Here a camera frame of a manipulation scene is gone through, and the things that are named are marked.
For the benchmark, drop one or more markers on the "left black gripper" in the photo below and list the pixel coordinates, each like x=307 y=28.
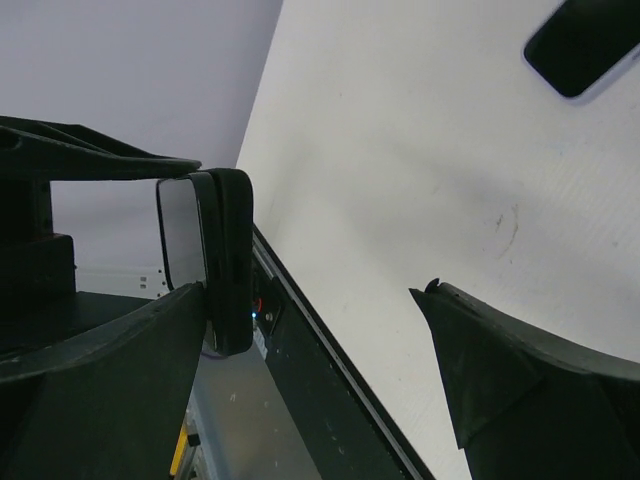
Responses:
x=38 y=263

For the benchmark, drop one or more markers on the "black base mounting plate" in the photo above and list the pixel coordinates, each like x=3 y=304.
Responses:
x=344 y=426

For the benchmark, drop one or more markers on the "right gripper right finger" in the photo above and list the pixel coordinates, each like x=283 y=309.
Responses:
x=528 y=404

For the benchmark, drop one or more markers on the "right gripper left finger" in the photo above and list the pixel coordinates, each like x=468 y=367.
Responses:
x=96 y=386

